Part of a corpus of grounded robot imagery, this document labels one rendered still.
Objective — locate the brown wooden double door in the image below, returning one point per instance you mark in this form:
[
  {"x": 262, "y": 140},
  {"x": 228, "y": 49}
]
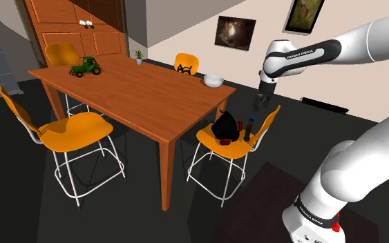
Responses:
[{"x": 66, "y": 23}]

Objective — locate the white bowl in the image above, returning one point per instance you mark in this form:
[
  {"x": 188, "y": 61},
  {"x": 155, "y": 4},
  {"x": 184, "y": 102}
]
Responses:
[{"x": 213, "y": 81}]

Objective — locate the small black curved object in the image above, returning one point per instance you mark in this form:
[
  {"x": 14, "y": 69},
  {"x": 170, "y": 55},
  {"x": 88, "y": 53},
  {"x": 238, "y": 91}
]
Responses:
[{"x": 184, "y": 69}]

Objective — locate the dark robot stand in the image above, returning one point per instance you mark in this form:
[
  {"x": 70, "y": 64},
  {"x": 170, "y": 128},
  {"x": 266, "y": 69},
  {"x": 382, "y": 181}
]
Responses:
[{"x": 265, "y": 208}]

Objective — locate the green toy tractor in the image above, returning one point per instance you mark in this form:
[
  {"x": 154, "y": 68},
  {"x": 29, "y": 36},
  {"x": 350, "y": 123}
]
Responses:
[{"x": 86, "y": 66}]

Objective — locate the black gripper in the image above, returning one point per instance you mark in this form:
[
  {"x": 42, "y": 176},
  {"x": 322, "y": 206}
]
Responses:
[{"x": 267, "y": 90}]

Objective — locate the black rounded object red parts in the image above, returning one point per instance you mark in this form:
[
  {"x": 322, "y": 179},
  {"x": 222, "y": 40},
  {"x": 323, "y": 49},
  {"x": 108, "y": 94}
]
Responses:
[{"x": 226, "y": 128}]

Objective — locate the brown bottle blue cap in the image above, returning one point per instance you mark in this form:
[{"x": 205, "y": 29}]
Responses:
[{"x": 248, "y": 129}]

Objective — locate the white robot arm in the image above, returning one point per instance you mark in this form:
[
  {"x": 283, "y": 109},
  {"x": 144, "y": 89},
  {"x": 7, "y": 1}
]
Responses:
[{"x": 355, "y": 168}]

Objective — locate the small potted green plant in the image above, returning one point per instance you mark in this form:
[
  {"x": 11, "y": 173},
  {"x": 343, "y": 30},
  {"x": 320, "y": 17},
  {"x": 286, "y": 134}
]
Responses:
[{"x": 139, "y": 61}]

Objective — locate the dark brown wall picture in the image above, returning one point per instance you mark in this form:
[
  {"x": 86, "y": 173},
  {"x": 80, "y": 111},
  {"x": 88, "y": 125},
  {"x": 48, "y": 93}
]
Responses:
[{"x": 235, "y": 33}]

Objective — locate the orange chair white metal legs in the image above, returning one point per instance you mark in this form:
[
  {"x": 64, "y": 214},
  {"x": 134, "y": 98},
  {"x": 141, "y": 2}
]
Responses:
[
  {"x": 229, "y": 149},
  {"x": 186, "y": 60},
  {"x": 61, "y": 53},
  {"x": 76, "y": 131}
]

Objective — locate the brown wooden dining table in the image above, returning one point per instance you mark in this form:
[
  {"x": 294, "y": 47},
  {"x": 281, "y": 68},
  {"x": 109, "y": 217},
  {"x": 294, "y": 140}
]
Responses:
[{"x": 147, "y": 97}]

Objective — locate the long black floor bar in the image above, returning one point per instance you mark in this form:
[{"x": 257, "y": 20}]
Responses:
[{"x": 325, "y": 105}]

